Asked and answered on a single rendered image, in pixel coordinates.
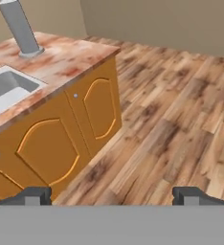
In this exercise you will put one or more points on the grey sink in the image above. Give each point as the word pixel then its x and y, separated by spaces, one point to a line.
pixel 7 91

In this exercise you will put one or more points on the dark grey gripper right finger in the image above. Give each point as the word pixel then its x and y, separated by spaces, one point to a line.
pixel 185 192

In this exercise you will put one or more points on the silver cupboard knob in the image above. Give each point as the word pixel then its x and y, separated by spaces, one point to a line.
pixel 75 95

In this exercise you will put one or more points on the orange cupboard door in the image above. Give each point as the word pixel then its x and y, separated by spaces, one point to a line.
pixel 37 150
pixel 97 105
pixel 2 185

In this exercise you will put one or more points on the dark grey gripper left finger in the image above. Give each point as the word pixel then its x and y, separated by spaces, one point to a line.
pixel 37 193

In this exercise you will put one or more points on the grey tap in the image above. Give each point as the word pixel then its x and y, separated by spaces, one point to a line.
pixel 20 28

